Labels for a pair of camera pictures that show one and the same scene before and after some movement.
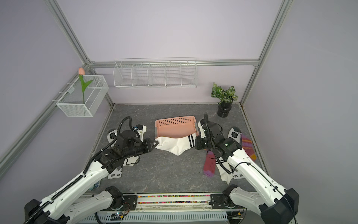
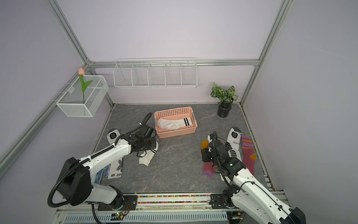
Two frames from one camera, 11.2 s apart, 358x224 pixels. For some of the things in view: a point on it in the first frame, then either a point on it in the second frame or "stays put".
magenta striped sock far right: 247,146 stays put
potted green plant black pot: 226,97 stays put
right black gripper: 198,145 -> 204,154
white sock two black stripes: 177,145 -> 174,124
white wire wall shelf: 164,72 stays put
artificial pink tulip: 81,72 stays put
